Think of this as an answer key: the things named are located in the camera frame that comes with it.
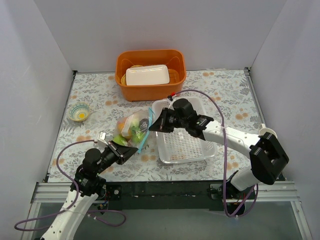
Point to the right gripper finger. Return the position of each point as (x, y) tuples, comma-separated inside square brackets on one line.
[(160, 123), (170, 121)]

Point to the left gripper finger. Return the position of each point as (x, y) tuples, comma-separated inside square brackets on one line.
[(127, 154), (119, 149)]

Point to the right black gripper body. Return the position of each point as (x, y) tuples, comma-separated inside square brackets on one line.
[(164, 121)]

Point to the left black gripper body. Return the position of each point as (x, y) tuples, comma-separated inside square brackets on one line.
[(116, 153)]

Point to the green apple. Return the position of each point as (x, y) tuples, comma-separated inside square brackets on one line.
[(120, 140)]

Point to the green lime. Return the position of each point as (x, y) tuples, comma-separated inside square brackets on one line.
[(137, 137)]

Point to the clear zip top bag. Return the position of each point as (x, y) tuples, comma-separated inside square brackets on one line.
[(149, 114)]

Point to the yellow mango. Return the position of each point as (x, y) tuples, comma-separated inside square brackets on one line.
[(124, 130)]

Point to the white radish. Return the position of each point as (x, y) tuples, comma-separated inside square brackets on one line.
[(133, 120)]

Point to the dark purple mangosteen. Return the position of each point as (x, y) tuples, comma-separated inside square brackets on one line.
[(144, 125)]

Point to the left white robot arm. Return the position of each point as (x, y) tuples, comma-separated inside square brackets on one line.
[(87, 187)]

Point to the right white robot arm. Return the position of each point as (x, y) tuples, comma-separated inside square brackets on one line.
[(267, 156)]

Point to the white plastic basket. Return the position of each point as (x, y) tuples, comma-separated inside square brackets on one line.
[(179, 147)]

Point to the white rectangular dish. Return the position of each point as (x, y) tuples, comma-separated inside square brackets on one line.
[(147, 75)]

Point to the orange plastic tub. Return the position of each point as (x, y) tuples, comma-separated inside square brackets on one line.
[(173, 59)]

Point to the patterned small bowl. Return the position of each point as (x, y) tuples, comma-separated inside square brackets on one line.
[(79, 112)]

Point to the floral table mat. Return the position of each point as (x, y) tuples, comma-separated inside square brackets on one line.
[(225, 94)]

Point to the yellow plate in tub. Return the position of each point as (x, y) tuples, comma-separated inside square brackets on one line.
[(123, 80)]

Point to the white cup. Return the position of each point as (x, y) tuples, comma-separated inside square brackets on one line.
[(262, 129)]

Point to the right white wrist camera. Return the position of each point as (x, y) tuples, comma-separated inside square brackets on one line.
[(171, 101)]

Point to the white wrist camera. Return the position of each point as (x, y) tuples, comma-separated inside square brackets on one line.
[(102, 140), (171, 101)]

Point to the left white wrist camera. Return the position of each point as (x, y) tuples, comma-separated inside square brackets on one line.
[(102, 140)]

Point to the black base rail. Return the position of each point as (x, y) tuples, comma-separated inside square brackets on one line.
[(163, 195)]

